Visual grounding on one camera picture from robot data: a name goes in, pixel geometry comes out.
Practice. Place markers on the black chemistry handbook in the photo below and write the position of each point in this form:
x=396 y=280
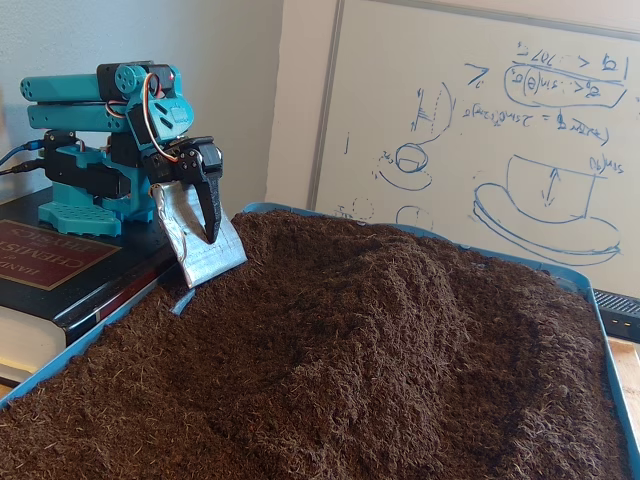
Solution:
x=50 y=260

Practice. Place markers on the brown soil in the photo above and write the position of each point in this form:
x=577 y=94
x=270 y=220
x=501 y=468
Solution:
x=375 y=360

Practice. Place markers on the black grilled device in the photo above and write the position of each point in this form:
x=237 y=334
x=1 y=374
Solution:
x=620 y=312

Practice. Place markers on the silver taped scoop blade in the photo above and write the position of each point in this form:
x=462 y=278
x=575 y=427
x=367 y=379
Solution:
x=210 y=250

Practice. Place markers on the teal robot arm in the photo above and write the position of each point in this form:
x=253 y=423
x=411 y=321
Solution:
x=65 y=100

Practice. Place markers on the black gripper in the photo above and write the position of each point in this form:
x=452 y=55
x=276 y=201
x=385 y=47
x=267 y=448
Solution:
x=196 y=161

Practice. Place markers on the blue plastic tray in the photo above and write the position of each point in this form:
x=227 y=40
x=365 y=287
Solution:
x=575 y=277

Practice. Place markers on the whiteboard with blue drawings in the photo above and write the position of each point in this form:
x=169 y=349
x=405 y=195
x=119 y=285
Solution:
x=500 y=150

